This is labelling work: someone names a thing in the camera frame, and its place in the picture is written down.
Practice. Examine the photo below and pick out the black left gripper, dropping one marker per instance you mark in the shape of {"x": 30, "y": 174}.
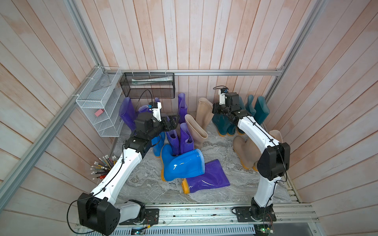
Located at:
{"x": 173, "y": 125}

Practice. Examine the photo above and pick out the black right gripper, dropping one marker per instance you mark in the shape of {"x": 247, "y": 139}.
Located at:
{"x": 216, "y": 105}

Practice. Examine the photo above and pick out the large beige boot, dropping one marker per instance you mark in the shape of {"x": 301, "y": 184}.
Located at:
{"x": 275, "y": 134}

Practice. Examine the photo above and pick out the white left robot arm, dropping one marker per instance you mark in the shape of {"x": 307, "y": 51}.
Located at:
{"x": 98, "y": 210}

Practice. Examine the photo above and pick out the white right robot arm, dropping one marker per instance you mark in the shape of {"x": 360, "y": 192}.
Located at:
{"x": 274, "y": 155}

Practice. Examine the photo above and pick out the lilac purple boot left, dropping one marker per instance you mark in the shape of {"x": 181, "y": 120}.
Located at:
{"x": 174, "y": 141}

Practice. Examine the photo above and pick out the lilac purple boot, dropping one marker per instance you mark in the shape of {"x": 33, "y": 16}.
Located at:
{"x": 186, "y": 140}
{"x": 174, "y": 141}

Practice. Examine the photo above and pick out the small blue boot standing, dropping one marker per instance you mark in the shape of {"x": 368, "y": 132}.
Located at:
{"x": 157, "y": 144}

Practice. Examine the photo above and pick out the lilac purple boot right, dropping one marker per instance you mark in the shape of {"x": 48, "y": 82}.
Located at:
{"x": 186, "y": 140}

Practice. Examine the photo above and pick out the large blue boot lying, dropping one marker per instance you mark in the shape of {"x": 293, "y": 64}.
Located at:
{"x": 187, "y": 165}

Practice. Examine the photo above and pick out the large purple boot lying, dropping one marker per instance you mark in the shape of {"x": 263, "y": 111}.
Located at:
{"x": 213, "y": 178}

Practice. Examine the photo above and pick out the pink eraser block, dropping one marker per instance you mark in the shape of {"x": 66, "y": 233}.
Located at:
{"x": 99, "y": 112}

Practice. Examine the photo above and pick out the pencil bundle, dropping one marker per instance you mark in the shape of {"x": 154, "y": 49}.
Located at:
{"x": 101, "y": 168}

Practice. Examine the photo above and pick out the vented grille strip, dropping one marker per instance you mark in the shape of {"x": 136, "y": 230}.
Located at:
{"x": 216, "y": 230}

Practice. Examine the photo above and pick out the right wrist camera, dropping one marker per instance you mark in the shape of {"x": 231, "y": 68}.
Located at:
{"x": 223, "y": 94}

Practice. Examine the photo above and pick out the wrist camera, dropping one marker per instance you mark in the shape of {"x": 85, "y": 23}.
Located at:
{"x": 155, "y": 108}
{"x": 223, "y": 94}

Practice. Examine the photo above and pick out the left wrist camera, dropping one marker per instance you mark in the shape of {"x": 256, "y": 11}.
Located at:
{"x": 155, "y": 108}

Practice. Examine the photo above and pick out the black mesh wall basket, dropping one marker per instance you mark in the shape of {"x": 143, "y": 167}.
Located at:
{"x": 137, "y": 85}

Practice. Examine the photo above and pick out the white wire wall shelf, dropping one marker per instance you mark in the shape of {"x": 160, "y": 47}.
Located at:
{"x": 101, "y": 91}

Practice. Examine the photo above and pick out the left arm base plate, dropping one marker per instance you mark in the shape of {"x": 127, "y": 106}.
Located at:
{"x": 149, "y": 216}

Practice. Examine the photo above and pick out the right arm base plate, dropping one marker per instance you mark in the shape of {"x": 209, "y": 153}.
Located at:
{"x": 254, "y": 213}

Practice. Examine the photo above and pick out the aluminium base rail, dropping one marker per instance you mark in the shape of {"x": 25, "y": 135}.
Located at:
{"x": 203, "y": 214}

